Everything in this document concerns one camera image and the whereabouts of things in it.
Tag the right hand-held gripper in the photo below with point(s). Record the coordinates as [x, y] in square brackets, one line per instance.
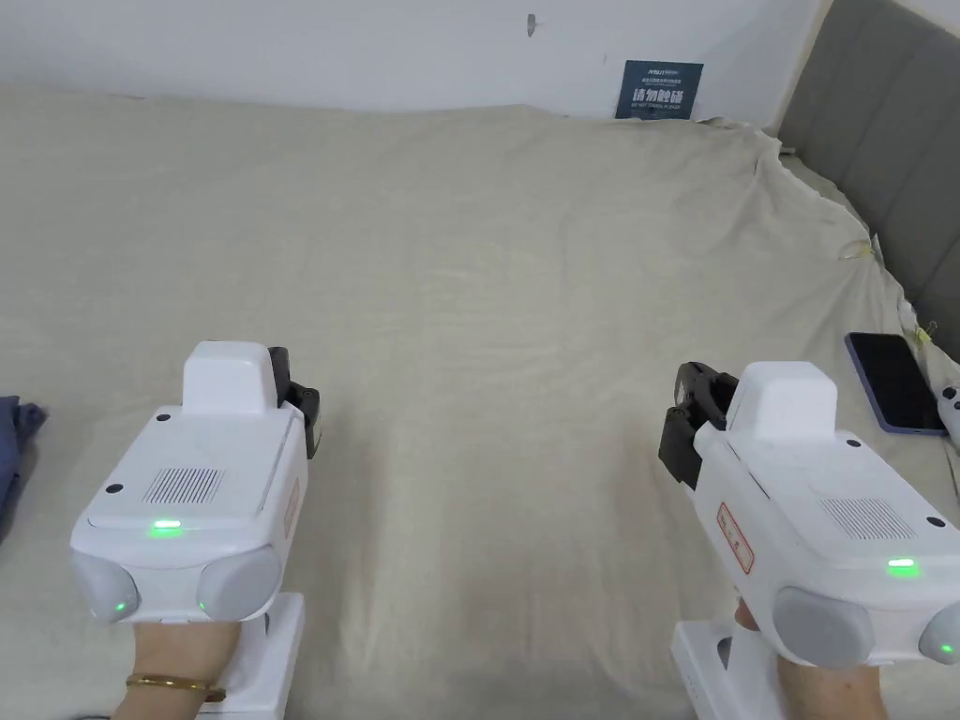
[810, 495]

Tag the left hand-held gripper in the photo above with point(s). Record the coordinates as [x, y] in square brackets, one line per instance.
[210, 480]

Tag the person's left forearm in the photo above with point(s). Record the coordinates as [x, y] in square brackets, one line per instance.
[161, 703]

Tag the person's left hand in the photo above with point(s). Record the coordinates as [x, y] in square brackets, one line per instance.
[180, 649]

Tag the person's right hand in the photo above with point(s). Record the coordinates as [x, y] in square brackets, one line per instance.
[829, 694]

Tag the black phone with purple case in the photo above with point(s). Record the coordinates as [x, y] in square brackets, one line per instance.
[896, 382]

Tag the bed with beige sheet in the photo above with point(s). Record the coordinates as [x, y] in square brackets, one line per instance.
[480, 262]

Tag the white hand controller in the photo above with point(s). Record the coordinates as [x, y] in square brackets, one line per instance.
[951, 416]

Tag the dark blue shirt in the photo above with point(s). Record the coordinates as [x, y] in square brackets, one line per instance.
[16, 457]

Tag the dark blue sign card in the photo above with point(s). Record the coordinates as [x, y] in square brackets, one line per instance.
[660, 90]

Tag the grey padded headboard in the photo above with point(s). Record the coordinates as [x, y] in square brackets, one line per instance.
[900, 112]

